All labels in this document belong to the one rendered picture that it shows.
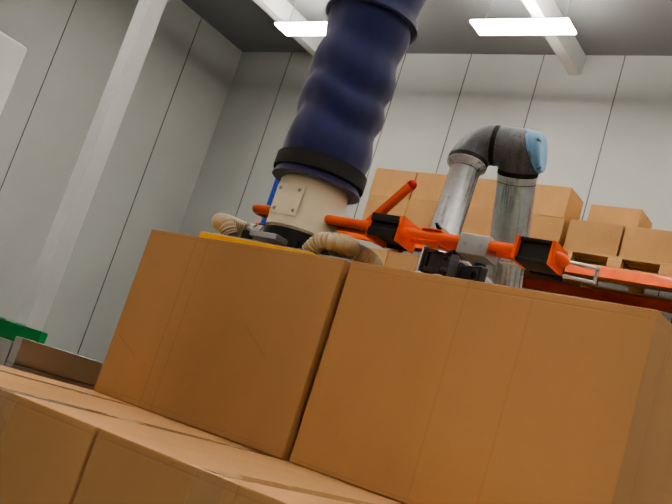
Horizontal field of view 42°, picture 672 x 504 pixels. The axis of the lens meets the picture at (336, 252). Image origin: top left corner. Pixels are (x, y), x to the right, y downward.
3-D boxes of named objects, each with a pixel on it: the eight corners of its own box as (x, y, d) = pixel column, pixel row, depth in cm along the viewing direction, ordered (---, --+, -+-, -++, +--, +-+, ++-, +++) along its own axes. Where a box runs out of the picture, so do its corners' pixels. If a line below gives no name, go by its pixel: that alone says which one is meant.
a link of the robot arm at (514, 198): (472, 357, 278) (502, 121, 256) (527, 370, 271) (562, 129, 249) (458, 375, 265) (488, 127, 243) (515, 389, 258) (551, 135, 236)
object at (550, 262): (509, 257, 173) (516, 234, 174) (522, 269, 179) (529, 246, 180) (549, 264, 168) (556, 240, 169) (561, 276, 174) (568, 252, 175)
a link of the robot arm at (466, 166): (457, 111, 253) (384, 324, 229) (499, 116, 248) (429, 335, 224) (463, 134, 262) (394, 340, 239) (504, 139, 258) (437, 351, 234)
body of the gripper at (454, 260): (414, 273, 214) (435, 287, 223) (445, 279, 209) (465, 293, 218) (423, 244, 215) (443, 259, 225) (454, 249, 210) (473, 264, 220)
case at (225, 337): (92, 390, 202) (151, 228, 210) (211, 423, 232) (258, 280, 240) (281, 459, 164) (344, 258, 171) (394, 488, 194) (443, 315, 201)
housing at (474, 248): (453, 251, 181) (460, 231, 182) (467, 261, 187) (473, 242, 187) (484, 256, 177) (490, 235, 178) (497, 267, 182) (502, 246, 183)
